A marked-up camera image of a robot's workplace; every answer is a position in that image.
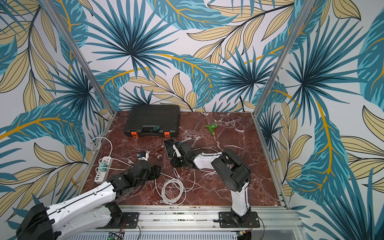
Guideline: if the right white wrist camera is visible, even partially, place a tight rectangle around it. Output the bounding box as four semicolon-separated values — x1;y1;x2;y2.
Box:
173;145;182;158

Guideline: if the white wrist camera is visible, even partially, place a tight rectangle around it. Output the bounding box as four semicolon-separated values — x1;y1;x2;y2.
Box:
173;145;182;158
137;150;150;161

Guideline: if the white power strip cord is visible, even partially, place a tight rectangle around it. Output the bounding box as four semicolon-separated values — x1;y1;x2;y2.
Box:
89;136;133;168

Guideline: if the aluminium front rail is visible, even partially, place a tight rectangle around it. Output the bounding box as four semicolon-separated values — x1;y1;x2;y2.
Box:
120;206;305;231

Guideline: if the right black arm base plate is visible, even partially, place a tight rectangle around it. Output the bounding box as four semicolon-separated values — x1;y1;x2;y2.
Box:
214;212;260;229

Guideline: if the black smartphone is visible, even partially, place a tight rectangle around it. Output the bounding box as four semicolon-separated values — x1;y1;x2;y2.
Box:
164;138;176;160

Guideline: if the green plug adapter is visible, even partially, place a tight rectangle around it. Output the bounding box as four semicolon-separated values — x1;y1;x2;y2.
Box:
98;161;109;172

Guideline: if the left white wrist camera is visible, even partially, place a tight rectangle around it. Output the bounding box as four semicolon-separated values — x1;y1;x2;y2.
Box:
137;150;150;161

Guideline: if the green toy drill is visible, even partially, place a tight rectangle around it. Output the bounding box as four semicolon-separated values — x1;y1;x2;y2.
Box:
205;123;218;136

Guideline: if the black plastic tool case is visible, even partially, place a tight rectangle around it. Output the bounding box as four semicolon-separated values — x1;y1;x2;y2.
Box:
124;105;180;138

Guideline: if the white power strip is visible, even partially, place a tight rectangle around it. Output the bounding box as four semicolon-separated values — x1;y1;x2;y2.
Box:
94;156;113;184

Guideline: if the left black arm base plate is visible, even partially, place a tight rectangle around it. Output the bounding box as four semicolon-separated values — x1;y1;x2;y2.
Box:
97;212;140;230

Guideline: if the white charging cable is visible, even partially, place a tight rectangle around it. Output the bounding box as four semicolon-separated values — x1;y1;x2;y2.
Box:
154;146;223;206

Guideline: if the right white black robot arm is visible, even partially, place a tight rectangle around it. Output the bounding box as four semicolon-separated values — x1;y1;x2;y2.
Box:
165;142;252;227

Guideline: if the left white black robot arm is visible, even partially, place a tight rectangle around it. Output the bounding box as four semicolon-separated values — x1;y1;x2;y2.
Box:
16;160;161;240

